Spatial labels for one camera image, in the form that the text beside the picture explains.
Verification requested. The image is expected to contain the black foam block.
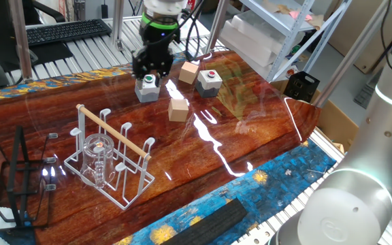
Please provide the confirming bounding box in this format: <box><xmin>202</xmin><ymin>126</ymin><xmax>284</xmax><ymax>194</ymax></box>
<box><xmin>160</xmin><ymin>198</ymin><xmax>249</xmax><ymax>245</ymax></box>

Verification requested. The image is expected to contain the brown cardboard box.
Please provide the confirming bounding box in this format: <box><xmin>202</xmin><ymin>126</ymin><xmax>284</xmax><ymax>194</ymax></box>
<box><xmin>270</xmin><ymin>80</ymin><xmax>360</xmax><ymax>154</ymax></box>

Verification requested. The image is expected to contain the brown wooden board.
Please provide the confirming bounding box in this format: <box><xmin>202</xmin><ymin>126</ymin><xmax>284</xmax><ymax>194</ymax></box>
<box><xmin>328</xmin><ymin>0</ymin><xmax>392</xmax><ymax>74</ymax></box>

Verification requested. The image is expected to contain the black wire cup rack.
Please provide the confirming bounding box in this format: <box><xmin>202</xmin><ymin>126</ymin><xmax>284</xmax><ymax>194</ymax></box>
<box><xmin>0</xmin><ymin>125</ymin><xmax>59</xmax><ymax>232</ymax></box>

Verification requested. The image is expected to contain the black office chair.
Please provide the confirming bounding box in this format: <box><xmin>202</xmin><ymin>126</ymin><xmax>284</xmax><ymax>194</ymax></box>
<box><xmin>22</xmin><ymin>0</ymin><xmax>66</xmax><ymax>25</ymax></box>

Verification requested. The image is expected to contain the black desk pad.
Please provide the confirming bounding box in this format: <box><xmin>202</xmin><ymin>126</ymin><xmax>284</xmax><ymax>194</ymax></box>
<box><xmin>29</xmin><ymin>42</ymin><xmax>74</xmax><ymax>65</ymax></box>

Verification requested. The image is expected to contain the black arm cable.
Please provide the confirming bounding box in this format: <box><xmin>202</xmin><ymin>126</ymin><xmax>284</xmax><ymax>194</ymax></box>
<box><xmin>171</xmin><ymin>0</ymin><xmax>214</xmax><ymax>62</ymax></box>

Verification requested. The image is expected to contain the light wooden cube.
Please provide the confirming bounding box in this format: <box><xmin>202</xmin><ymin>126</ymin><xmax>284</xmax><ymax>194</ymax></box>
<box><xmin>178</xmin><ymin>61</ymin><xmax>199</xmax><ymax>85</ymax></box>
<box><xmin>167</xmin><ymin>97</ymin><xmax>190</xmax><ymax>123</ymax></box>

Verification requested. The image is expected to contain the white foam box stack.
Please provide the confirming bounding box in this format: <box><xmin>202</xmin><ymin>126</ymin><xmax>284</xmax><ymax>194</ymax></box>
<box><xmin>219</xmin><ymin>10</ymin><xmax>306</xmax><ymax>67</ymax></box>

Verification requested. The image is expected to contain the black keyboard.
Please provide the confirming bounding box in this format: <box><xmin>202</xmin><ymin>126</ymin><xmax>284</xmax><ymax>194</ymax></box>
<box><xmin>25</xmin><ymin>18</ymin><xmax>112</xmax><ymax>48</ymax></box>

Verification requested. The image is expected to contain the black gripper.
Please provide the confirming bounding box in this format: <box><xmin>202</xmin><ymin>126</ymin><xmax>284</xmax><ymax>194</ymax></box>
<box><xmin>131</xmin><ymin>27</ymin><xmax>181</xmax><ymax>81</ymax></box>

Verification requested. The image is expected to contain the grey plastic crate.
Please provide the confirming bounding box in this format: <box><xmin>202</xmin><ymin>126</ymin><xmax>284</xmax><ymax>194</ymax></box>
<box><xmin>354</xmin><ymin>80</ymin><xmax>380</xmax><ymax>110</ymax></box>

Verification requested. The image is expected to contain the aluminium frame strut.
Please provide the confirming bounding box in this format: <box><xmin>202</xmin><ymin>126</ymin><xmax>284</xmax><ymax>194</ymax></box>
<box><xmin>313</xmin><ymin>0</ymin><xmax>392</xmax><ymax>108</ymax></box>

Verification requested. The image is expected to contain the pink paper note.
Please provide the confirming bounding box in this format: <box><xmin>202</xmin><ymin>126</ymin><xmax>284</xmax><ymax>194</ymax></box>
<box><xmin>288</xmin><ymin>10</ymin><xmax>313</xmax><ymax>21</ymax></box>

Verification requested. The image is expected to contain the black plastic crate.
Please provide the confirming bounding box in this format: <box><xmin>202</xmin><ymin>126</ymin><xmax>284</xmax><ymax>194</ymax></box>
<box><xmin>283</xmin><ymin>70</ymin><xmax>321</xmax><ymax>103</ymax></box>

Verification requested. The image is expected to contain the clear glass cup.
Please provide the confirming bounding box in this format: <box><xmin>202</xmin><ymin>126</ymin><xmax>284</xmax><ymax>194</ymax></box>
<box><xmin>80</xmin><ymin>133</ymin><xmax>117</xmax><ymax>189</ymax></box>

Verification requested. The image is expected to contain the red button switch box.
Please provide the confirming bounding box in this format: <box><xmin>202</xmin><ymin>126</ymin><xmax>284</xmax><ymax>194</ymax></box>
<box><xmin>195</xmin><ymin>69</ymin><xmax>223</xmax><ymax>99</ymax></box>

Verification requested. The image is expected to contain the glossy wood grain mat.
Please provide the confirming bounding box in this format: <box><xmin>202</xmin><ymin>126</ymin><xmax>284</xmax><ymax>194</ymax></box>
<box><xmin>0</xmin><ymin>50</ymin><xmax>322</xmax><ymax>245</ymax></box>

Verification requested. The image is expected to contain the white wire rack wooden handle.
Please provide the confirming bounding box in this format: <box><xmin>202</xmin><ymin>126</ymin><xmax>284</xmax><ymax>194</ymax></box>
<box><xmin>63</xmin><ymin>103</ymin><xmax>156</xmax><ymax>211</ymax></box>

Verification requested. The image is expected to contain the aluminium frame post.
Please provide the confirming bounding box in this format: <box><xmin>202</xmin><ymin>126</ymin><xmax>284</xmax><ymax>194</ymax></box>
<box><xmin>204</xmin><ymin>0</ymin><xmax>231</xmax><ymax>55</ymax></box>
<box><xmin>8</xmin><ymin>0</ymin><xmax>33</xmax><ymax>82</ymax></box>
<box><xmin>110</xmin><ymin>0</ymin><xmax>125</xmax><ymax>50</ymax></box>

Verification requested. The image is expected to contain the white metal shelf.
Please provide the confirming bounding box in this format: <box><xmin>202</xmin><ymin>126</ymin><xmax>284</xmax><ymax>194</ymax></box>
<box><xmin>238</xmin><ymin>0</ymin><xmax>352</xmax><ymax>82</ymax></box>

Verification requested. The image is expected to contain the green button switch box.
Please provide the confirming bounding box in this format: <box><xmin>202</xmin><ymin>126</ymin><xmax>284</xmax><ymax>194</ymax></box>
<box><xmin>134</xmin><ymin>73</ymin><xmax>161</xmax><ymax>103</ymax></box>

